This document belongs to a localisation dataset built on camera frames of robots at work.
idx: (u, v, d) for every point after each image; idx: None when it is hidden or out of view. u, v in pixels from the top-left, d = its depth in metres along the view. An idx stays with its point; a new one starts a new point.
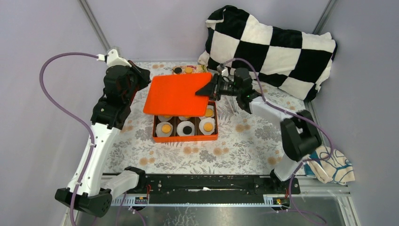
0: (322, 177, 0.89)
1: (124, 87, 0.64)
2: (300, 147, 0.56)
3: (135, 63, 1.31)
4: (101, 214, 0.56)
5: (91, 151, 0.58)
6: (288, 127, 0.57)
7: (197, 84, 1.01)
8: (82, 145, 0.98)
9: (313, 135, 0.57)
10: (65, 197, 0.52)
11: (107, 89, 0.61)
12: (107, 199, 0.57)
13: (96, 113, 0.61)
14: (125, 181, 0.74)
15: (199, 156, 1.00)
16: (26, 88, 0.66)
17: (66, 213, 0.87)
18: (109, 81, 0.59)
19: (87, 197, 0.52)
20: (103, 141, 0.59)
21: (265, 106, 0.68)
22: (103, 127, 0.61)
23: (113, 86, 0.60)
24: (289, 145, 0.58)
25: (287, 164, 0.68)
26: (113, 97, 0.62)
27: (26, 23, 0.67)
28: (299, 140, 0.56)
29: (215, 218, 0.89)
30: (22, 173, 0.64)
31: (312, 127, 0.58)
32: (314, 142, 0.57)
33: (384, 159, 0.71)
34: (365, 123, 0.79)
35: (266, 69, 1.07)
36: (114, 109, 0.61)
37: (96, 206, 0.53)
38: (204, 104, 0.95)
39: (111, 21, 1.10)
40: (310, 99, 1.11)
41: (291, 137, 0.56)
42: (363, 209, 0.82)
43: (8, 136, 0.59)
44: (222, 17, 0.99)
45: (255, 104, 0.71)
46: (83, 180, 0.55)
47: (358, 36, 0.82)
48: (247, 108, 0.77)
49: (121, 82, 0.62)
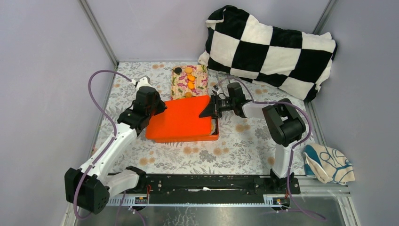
0: (322, 177, 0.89)
1: (149, 102, 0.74)
2: (284, 130, 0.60)
3: (136, 63, 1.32)
4: (95, 210, 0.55)
5: (111, 142, 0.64)
6: (269, 112, 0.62)
7: (200, 100, 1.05)
8: (82, 144, 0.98)
9: (295, 118, 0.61)
10: (76, 175, 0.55)
11: (136, 100, 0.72)
12: (106, 197, 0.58)
13: (123, 117, 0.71)
14: (124, 180, 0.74)
15: (199, 156, 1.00)
16: (26, 88, 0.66)
17: (66, 213, 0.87)
18: (140, 94, 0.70)
19: (95, 179, 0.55)
20: (123, 136, 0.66)
21: (254, 105, 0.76)
22: (126, 126, 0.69)
23: (141, 99, 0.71)
24: (274, 131, 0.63)
25: (281, 155, 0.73)
26: (139, 108, 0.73)
27: (25, 23, 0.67)
28: (281, 123, 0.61)
29: (215, 218, 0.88)
30: (22, 172, 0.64)
31: (292, 110, 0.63)
32: (298, 125, 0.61)
33: (384, 159, 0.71)
34: (365, 123, 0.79)
35: (266, 69, 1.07)
36: (137, 118, 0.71)
37: (99, 194, 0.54)
38: (208, 124, 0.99)
39: (111, 21, 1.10)
40: (310, 99, 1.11)
41: (272, 119, 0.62)
42: (363, 209, 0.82)
43: (9, 136, 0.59)
44: (222, 17, 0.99)
45: (247, 105, 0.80)
46: (96, 164, 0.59)
47: (358, 36, 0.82)
48: (241, 114, 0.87)
49: (148, 98, 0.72)
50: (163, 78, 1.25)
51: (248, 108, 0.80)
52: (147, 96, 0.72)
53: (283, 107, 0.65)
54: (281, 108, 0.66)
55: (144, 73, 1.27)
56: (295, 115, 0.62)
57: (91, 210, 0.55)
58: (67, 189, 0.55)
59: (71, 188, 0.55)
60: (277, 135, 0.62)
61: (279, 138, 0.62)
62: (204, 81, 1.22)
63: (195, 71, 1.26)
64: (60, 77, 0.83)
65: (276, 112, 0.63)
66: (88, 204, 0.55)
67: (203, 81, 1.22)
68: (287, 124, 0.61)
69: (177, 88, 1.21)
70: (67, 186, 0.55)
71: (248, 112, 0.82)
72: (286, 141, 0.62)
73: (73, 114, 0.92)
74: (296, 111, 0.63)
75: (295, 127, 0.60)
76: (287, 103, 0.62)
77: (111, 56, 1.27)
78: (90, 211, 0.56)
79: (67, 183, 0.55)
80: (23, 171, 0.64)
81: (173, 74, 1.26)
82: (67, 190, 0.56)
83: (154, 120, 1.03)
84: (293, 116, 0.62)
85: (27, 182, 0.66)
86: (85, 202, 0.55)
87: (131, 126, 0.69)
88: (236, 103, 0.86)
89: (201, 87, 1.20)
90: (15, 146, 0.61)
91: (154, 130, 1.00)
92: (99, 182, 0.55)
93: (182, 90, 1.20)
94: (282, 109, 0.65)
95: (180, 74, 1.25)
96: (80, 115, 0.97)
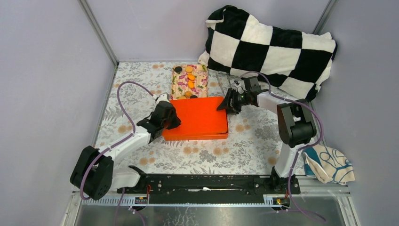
0: (322, 177, 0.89)
1: (166, 117, 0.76)
2: (293, 131, 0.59)
3: (136, 63, 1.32)
4: (95, 196, 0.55)
5: (129, 137, 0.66)
6: (283, 110, 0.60)
7: (209, 101, 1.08)
8: (82, 144, 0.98)
9: (308, 122, 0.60)
10: (92, 153, 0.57)
11: (155, 111, 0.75)
12: (106, 186, 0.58)
13: (142, 122, 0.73)
14: (126, 175, 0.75)
15: (199, 156, 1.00)
16: (26, 87, 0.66)
17: (66, 213, 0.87)
18: (160, 107, 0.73)
19: (109, 159, 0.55)
20: (140, 135, 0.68)
21: (270, 98, 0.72)
22: (144, 129, 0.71)
23: (159, 111, 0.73)
24: (283, 130, 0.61)
25: (285, 156, 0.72)
26: (155, 119, 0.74)
27: (25, 22, 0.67)
28: (292, 124, 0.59)
29: (215, 218, 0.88)
30: (21, 173, 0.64)
31: (307, 114, 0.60)
32: (308, 128, 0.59)
33: (384, 159, 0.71)
34: (365, 123, 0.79)
35: (267, 70, 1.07)
36: (151, 128, 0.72)
37: (106, 178, 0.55)
38: (225, 123, 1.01)
39: (111, 21, 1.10)
40: (310, 99, 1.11)
41: (285, 119, 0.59)
42: (363, 209, 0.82)
43: (9, 135, 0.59)
44: (222, 17, 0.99)
45: (261, 96, 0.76)
46: (113, 149, 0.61)
47: (358, 36, 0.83)
48: (255, 101, 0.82)
49: (166, 112, 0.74)
50: (163, 78, 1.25)
51: (262, 98, 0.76)
52: (165, 110, 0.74)
53: (299, 108, 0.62)
54: (296, 108, 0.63)
55: (144, 73, 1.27)
56: (309, 119, 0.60)
57: (91, 195, 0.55)
58: (78, 165, 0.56)
59: (83, 164, 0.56)
60: (285, 134, 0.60)
61: (287, 138, 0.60)
62: (204, 80, 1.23)
63: (195, 70, 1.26)
64: (60, 77, 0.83)
65: (290, 112, 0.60)
66: (90, 188, 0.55)
67: (203, 81, 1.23)
68: (297, 125, 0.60)
69: (177, 87, 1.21)
70: (79, 162, 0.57)
71: (261, 102, 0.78)
72: (292, 143, 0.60)
73: (73, 114, 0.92)
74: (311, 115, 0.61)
75: (304, 130, 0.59)
76: (304, 106, 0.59)
77: (111, 56, 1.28)
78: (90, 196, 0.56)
79: (81, 159, 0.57)
80: (23, 172, 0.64)
81: (173, 74, 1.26)
82: (76, 168, 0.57)
83: None
84: (307, 119, 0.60)
85: (27, 182, 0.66)
86: (88, 186, 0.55)
87: (147, 131, 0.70)
88: (249, 92, 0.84)
89: (201, 87, 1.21)
90: (15, 146, 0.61)
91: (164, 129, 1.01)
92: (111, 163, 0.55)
93: (182, 89, 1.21)
94: (297, 109, 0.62)
95: (180, 74, 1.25)
96: (79, 115, 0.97)
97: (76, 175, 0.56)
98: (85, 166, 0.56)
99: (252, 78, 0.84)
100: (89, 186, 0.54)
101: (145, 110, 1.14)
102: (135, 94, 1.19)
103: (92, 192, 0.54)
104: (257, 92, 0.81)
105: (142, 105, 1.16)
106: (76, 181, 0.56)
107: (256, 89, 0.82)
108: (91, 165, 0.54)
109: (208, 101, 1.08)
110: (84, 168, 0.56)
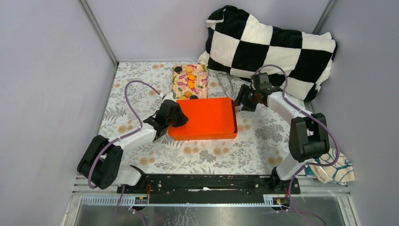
0: (322, 177, 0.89)
1: (171, 115, 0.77)
2: (305, 148, 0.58)
3: (136, 63, 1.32)
4: (102, 185, 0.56)
5: (137, 130, 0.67)
6: (298, 126, 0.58)
7: (214, 101, 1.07)
8: (82, 144, 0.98)
9: (322, 139, 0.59)
10: (102, 141, 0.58)
11: (159, 109, 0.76)
12: (113, 174, 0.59)
13: (147, 120, 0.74)
14: (129, 171, 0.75)
15: (199, 156, 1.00)
16: (26, 88, 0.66)
17: (66, 213, 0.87)
18: (165, 105, 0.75)
19: (119, 148, 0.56)
20: (147, 131, 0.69)
21: (283, 104, 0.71)
22: (150, 125, 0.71)
23: (164, 109, 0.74)
24: (294, 145, 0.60)
25: (289, 165, 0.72)
26: (160, 118, 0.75)
27: (25, 23, 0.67)
28: (305, 141, 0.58)
29: (215, 218, 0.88)
30: (21, 173, 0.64)
31: (323, 132, 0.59)
32: (321, 146, 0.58)
33: (384, 159, 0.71)
34: (365, 123, 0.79)
35: (267, 69, 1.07)
36: (157, 125, 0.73)
37: (114, 168, 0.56)
38: (232, 123, 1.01)
39: (111, 21, 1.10)
40: (310, 99, 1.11)
41: (298, 136, 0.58)
42: (363, 209, 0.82)
43: (9, 136, 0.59)
44: (222, 17, 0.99)
45: (272, 98, 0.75)
46: (122, 139, 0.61)
47: (358, 36, 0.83)
48: (264, 100, 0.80)
49: (171, 110, 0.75)
50: (163, 78, 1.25)
51: (274, 101, 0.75)
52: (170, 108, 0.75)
53: (314, 122, 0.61)
54: (311, 122, 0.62)
55: (144, 73, 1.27)
56: (323, 137, 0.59)
57: (98, 183, 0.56)
58: (87, 153, 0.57)
59: (91, 154, 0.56)
60: (296, 150, 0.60)
61: (297, 154, 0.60)
62: (204, 80, 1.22)
63: (195, 70, 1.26)
64: (60, 78, 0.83)
65: (305, 128, 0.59)
66: (96, 177, 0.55)
67: (203, 81, 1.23)
68: (309, 141, 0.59)
69: (177, 87, 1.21)
70: (89, 150, 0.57)
71: (271, 104, 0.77)
72: (302, 159, 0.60)
73: (73, 114, 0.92)
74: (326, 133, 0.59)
75: (316, 147, 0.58)
76: (321, 125, 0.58)
77: (111, 56, 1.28)
78: (96, 184, 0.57)
79: (89, 147, 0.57)
80: (23, 172, 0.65)
81: (173, 73, 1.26)
82: (84, 156, 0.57)
83: None
84: (321, 136, 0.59)
85: (27, 182, 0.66)
86: (95, 174, 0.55)
87: (153, 128, 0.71)
88: (259, 89, 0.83)
89: (201, 87, 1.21)
90: (14, 147, 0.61)
91: (169, 129, 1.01)
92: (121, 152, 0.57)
93: (182, 89, 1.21)
94: (312, 124, 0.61)
95: (180, 73, 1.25)
96: (80, 115, 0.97)
97: (83, 164, 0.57)
98: (94, 155, 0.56)
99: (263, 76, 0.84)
100: (97, 174, 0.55)
101: (145, 110, 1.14)
102: (135, 94, 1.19)
103: (99, 181, 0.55)
104: (266, 89, 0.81)
105: (142, 104, 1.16)
106: (83, 170, 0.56)
107: (265, 86, 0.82)
108: (100, 155, 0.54)
109: (213, 101, 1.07)
110: (92, 157, 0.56)
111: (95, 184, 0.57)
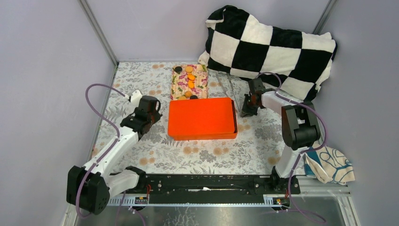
0: (322, 177, 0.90)
1: (152, 110, 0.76)
2: (296, 133, 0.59)
3: (136, 63, 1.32)
4: (96, 210, 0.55)
5: (114, 143, 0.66)
6: (287, 112, 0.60)
7: (214, 102, 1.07)
8: (82, 144, 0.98)
9: (313, 125, 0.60)
10: (80, 172, 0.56)
11: (139, 107, 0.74)
12: (105, 197, 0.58)
13: (125, 122, 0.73)
14: (125, 180, 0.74)
15: (199, 156, 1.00)
16: (26, 87, 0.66)
17: (66, 213, 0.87)
18: (143, 100, 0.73)
19: (98, 176, 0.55)
20: (126, 138, 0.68)
21: (275, 98, 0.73)
22: (129, 130, 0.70)
23: (144, 105, 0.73)
24: (286, 132, 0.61)
25: (286, 157, 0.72)
26: (140, 113, 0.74)
27: (25, 23, 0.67)
28: (296, 126, 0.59)
29: (215, 218, 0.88)
30: (21, 172, 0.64)
31: (313, 117, 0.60)
32: (312, 133, 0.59)
33: (384, 159, 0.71)
34: (365, 123, 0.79)
35: (267, 69, 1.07)
36: (138, 125, 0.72)
37: (100, 194, 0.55)
38: (232, 123, 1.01)
39: (111, 21, 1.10)
40: (310, 99, 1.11)
41: (289, 122, 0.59)
42: (363, 209, 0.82)
43: (9, 135, 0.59)
44: (222, 17, 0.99)
45: (266, 95, 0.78)
46: (99, 163, 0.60)
47: (358, 36, 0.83)
48: (259, 100, 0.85)
49: (151, 104, 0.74)
50: (163, 78, 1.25)
51: (267, 97, 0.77)
52: (149, 103, 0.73)
53: (304, 110, 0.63)
54: (301, 111, 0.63)
55: (144, 73, 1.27)
56: (313, 122, 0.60)
57: (91, 210, 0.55)
58: (69, 188, 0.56)
59: (74, 186, 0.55)
60: (289, 136, 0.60)
61: (290, 140, 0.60)
62: (204, 80, 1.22)
63: (195, 70, 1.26)
64: (60, 77, 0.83)
65: (295, 114, 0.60)
66: (88, 205, 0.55)
67: (203, 81, 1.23)
68: (301, 128, 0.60)
69: (177, 87, 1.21)
70: (69, 185, 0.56)
71: (265, 101, 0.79)
72: (295, 145, 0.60)
73: (73, 113, 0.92)
74: (316, 118, 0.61)
75: (308, 133, 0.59)
76: (309, 108, 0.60)
77: (111, 56, 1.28)
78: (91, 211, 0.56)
79: (69, 181, 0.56)
80: (24, 172, 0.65)
81: (173, 73, 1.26)
82: (69, 189, 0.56)
83: (176, 125, 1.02)
84: (311, 123, 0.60)
85: (27, 182, 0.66)
86: (86, 203, 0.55)
87: (133, 130, 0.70)
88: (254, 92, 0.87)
89: (201, 87, 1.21)
90: (15, 146, 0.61)
91: (170, 130, 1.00)
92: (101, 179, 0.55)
93: (182, 89, 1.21)
94: (302, 112, 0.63)
95: (180, 73, 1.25)
96: (80, 114, 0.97)
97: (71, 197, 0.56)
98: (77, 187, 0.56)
99: (257, 80, 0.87)
100: (88, 203, 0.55)
101: None
102: None
103: (92, 207, 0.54)
104: (261, 91, 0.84)
105: None
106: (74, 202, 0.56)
107: (259, 89, 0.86)
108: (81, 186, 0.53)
109: (213, 102, 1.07)
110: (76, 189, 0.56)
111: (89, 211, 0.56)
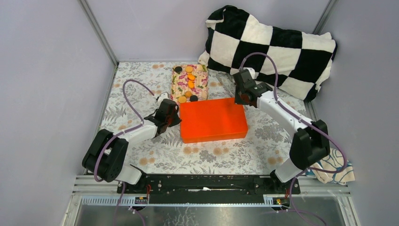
0: (322, 177, 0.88)
1: (170, 113, 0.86)
2: (310, 159, 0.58)
3: (136, 63, 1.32)
4: (108, 178, 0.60)
5: (139, 126, 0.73)
6: (304, 143, 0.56)
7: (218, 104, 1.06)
8: (82, 144, 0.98)
9: (323, 146, 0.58)
10: (107, 135, 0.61)
11: (159, 108, 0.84)
12: (119, 167, 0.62)
13: (148, 117, 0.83)
14: (130, 168, 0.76)
15: (199, 156, 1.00)
16: (26, 87, 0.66)
17: (66, 213, 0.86)
18: (166, 102, 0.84)
19: (122, 142, 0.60)
20: (148, 126, 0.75)
21: (280, 111, 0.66)
22: (151, 123, 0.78)
23: (164, 108, 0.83)
24: (299, 156, 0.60)
25: (290, 168, 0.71)
26: (160, 115, 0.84)
27: (25, 23, 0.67)
28: (310, 153, 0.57)
29: (215, 218, 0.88)
30: (22, 172, 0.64)
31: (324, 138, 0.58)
32: (323, 152, 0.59)
33: (385, 159, 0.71)
34: (365, 123, 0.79)
35: (266, 69, 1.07)
36: (157, 122, 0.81)
37: (118, 162, 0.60)
38: (244, 123, 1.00)
39: (111, 21, 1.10)
40: (310, 99, 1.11)
41: (304, 150, 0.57)
42: (363, 209, 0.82)
43: (9, 135, 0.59)
44: (222, 17, 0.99)
45: (263, 100, 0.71)
46: (126, 133, 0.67)
47: (358, 36, 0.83)
48: (253, 100, 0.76)
49: (171, 108, 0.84)
50: (163, 78, 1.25)
51: (266, 104, 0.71)
52: (169, 106, 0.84)
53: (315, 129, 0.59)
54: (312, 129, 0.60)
55: (144, 73, 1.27)
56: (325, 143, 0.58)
57: (104, 176, 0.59)
58: (91, 147, 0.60)
59: (97, 147, 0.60)
60: (301, 160, 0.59)
61: (301, 163, 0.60)
62: (204, 80, 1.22)
63: (195, 70, 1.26)
64: (60, 78, 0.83)
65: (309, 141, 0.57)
66: (102, 171, 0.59)
67: (203, 81, 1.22)
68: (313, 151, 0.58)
69: (177, 87, 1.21)
70: (94, 144, 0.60)
71: (264, 107, 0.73)
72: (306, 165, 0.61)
73: (73, 113, 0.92)
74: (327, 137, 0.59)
75: (320, 155, 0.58)
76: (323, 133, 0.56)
77: (111, 56, 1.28)
78: (104, 178, 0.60)
79: (95, 141, 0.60)
80: (24, 172, 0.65)
81: (173, 73, 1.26)
82: (90, 150, 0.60)
83: (189, 129, 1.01)
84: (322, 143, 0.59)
85: (27, 182, 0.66)
86: (101, 168, 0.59)
87: (153, 124, 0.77)
88: (243, 87, 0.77)
89: (201, 87, 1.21)
90: (15, 146, 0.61)
91: (183, 132, 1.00)
92: (123, 149, 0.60)
93: (182, 89, 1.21)
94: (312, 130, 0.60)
95: (180, 73, 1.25)
96: (80, 115, 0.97)
97: (89, 157, 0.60)
98: (99, 149, 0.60)
99: (244, 73, 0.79)
100: (103, 168, 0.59)
101: (145, 111, 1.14)
102: (134, 94, 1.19)
103: (106, 173, 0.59)
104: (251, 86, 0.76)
105: (142, 105, 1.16)
106: (89, 164, 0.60)
107: (250, 84, 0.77)
108: (104, 149, 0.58)
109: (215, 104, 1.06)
110: (97, 151, 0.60)
111: (101, 177, 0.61)
